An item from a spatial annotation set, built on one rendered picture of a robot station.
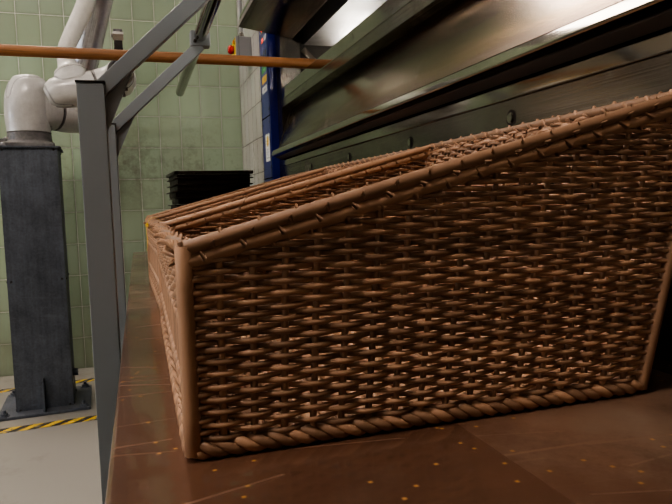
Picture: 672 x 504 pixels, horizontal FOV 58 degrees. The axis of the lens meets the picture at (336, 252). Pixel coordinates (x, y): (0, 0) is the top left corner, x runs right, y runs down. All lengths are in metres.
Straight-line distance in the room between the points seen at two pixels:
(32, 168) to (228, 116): 1.06
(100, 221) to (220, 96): 2.23
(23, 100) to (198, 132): 0.91
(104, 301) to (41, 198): 1.53
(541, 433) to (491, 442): 0.04
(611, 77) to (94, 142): 0.72
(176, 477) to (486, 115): 0.73
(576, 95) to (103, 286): 0.73
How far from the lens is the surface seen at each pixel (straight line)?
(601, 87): 0.79
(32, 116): 2.57
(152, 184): 3.11
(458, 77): 0.98
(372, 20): 1.45
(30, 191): 2.52
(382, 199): 0.45
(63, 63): 2.29
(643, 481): 0.44
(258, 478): 0.42
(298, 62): 1.97
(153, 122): 3.13
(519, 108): 0.92
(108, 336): 1.02
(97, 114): 1.01
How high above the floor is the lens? 0.76
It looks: 5 degrees down
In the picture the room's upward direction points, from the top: 2 degrees counter-clockwise
